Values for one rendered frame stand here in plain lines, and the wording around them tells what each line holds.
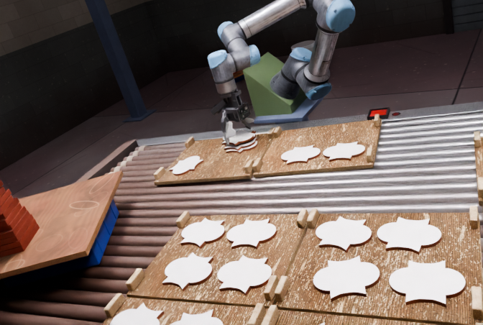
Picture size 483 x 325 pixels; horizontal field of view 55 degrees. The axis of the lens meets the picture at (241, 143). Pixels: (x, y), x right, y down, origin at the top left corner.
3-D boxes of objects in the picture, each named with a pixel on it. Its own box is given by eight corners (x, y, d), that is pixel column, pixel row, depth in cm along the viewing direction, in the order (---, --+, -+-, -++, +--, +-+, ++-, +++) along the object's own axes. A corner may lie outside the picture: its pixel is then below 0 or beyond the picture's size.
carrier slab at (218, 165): (193, 144, 210) (192, 141, 209) (279, 134, 192) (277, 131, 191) (154, 185, 181) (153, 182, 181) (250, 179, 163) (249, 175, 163)
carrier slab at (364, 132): (279, 134, 192) (278, 131, 192) (382, 121, 175) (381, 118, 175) (254, 177, 163) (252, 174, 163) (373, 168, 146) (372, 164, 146)
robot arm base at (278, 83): (279, 74, 237) (287, 59, 230) (302, 93, 234) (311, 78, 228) (264, 83, 226) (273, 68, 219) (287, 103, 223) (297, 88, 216)
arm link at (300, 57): (296, 65, 230) (309, 43, 221) (310, 84, 223) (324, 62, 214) (277, 65, 223) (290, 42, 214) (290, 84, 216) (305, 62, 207)
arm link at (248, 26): (321, -39, 182) (211, 23, 182) (336, -22, 176) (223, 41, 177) (323, -17, 192) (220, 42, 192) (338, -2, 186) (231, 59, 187)
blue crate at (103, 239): (41, 234, 170) (29, 211, 166) (121, 211, 168) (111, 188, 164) (4, 291, 142) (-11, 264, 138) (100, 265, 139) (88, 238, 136)
